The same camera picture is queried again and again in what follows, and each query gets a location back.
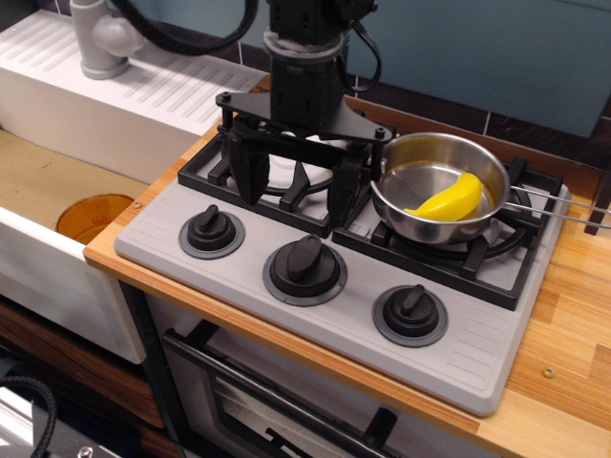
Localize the black stove knob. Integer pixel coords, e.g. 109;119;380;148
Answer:
179;204;245;260
372;284;449;348
263;235;348;307

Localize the yellow plastic banana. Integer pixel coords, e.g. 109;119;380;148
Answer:
404;173;482;222

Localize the white toy sink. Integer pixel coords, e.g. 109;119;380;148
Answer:
1;10;263;364

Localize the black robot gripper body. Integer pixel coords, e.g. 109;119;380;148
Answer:
215;55;389;169

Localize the black braided cable lower left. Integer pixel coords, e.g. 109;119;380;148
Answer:
0;375;59;458

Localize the orange plastic bowl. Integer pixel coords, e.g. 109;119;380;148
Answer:
55;194;134;244

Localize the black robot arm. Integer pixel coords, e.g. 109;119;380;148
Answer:
217;1;392;227

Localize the grey toy faucet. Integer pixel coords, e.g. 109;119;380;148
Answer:
70;0;144;80

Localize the wooden drawer front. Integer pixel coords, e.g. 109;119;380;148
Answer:
1;297;165;429

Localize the black right stove knob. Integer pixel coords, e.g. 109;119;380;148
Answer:
372;284;449;348

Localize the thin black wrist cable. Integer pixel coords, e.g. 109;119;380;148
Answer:
339;18;384;94

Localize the black right burner grate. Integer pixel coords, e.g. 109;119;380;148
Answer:
332;157;563;310

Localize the brass countertop screw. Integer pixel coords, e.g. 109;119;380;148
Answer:
542;367;556;379

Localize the stainless steel saucepan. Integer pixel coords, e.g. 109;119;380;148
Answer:
371;133;610;245

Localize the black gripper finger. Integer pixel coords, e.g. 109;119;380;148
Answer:
327;156;369;226
226;129;270;205

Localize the black burner grate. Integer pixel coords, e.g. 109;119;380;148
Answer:
177;124;372;239
332;157;563;310

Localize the grey toy stove top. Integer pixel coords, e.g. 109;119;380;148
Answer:
113;128;573;418

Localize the black left burner grate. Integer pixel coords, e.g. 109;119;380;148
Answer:
177;124;372;239

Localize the black left stove knob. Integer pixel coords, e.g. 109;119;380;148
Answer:
179;204;245;260

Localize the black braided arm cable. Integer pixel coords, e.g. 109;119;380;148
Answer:
108;0;260;57

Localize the black middle stove knob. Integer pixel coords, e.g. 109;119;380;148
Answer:
263;235;348;307

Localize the toy oven door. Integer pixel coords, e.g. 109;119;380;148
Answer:
161;321;397;457

